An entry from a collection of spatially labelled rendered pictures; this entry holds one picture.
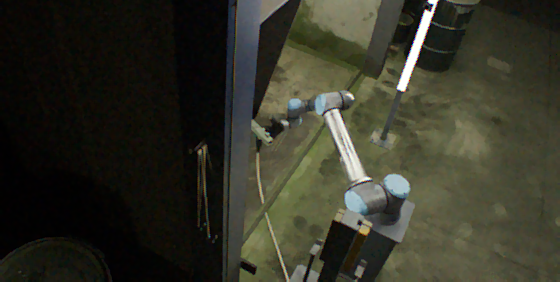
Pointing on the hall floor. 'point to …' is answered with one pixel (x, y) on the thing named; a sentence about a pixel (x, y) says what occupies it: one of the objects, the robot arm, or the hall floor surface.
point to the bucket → (402, 28)
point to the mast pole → (400, 89)
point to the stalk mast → (348, 228)
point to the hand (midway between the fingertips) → (258, 135)
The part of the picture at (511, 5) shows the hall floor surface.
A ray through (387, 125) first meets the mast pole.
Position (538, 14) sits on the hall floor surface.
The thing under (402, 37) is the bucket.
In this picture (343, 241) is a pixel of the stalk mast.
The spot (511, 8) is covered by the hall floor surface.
